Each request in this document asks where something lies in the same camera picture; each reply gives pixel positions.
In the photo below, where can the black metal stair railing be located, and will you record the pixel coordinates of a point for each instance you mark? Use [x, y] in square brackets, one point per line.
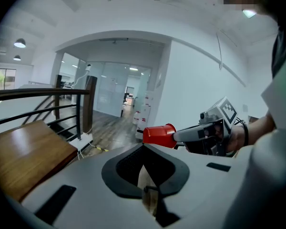
[38, 92]

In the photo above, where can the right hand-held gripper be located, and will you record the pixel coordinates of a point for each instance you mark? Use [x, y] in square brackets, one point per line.
[226, 111]

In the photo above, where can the yellow-black floor tape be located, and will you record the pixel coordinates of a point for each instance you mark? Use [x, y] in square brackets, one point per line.
[102, 148]

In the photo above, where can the white wall conduit pipe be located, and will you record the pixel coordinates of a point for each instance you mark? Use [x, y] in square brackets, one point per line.
[205, 54]

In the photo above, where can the red cup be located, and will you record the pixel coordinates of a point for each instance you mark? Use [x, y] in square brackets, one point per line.
[157, 135]

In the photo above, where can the person's dark t-shirt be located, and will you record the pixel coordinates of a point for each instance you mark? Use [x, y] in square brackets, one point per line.
[281, 51]

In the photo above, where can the white waste bin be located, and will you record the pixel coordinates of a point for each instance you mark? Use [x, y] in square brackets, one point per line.
[139, 135]

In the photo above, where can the long ceiling light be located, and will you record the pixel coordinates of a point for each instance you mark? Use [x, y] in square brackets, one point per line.
[249, 13]

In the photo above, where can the dark pendant lamp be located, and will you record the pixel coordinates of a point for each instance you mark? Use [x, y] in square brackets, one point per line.
[19, 43]
[17, 58]

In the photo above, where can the wall switch plate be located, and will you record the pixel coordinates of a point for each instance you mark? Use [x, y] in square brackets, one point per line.
[245, 108]

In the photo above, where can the window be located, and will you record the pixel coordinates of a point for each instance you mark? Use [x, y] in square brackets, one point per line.
[2, 79]

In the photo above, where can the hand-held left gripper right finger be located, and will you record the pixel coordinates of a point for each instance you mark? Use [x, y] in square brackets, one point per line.
[200, 175]

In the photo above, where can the white security camera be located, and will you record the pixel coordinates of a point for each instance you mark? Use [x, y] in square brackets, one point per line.
[88, 68]

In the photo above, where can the glass partition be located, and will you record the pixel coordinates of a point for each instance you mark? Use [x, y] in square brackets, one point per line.
[114, 87]

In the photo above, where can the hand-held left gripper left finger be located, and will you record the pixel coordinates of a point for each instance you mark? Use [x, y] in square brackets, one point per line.
[85, 187]

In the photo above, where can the wall sign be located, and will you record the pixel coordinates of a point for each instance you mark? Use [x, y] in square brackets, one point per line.
[159, 80]

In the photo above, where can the person's right forearm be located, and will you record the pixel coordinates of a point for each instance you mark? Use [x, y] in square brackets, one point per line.
[259, 130]

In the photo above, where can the person's right hand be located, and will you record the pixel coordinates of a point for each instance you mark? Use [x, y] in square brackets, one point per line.
[236, 137]

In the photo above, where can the white jug red label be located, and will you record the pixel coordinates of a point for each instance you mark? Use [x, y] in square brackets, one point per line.
[144, 114]
[147, 100]
[136, 118]

